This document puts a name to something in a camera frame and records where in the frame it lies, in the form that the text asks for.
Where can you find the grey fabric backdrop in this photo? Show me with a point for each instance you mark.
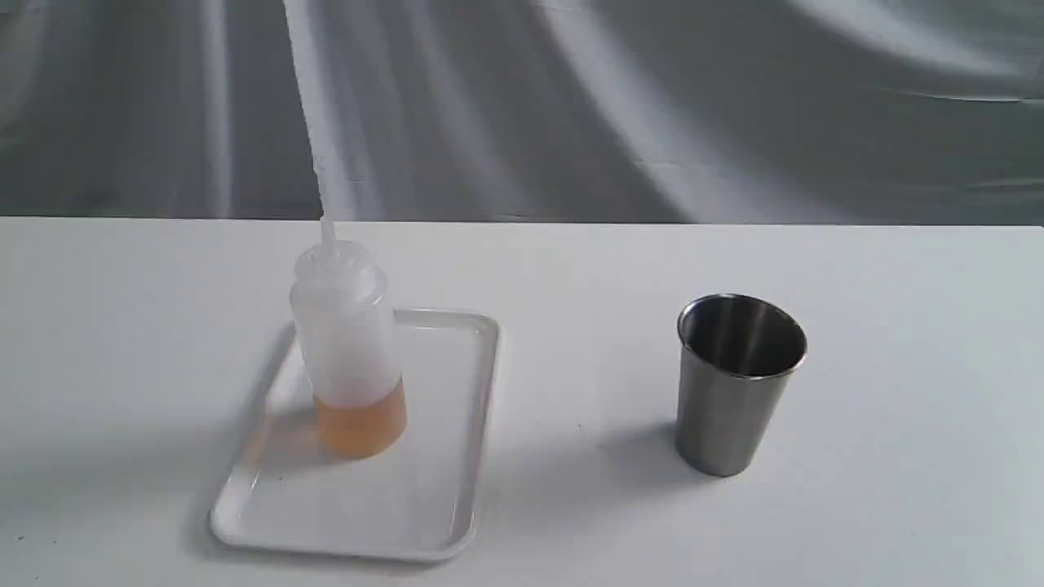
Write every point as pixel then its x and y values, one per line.
pixel 833 112

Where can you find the stainless steel cup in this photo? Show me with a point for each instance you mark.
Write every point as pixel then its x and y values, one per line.
pixel 737 355

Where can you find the translucent squeeze bottle amber liquid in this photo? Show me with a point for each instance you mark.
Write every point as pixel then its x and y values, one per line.
pixel 345 323

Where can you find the white plastic tray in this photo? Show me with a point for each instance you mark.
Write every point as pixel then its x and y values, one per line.
pixel 415 502

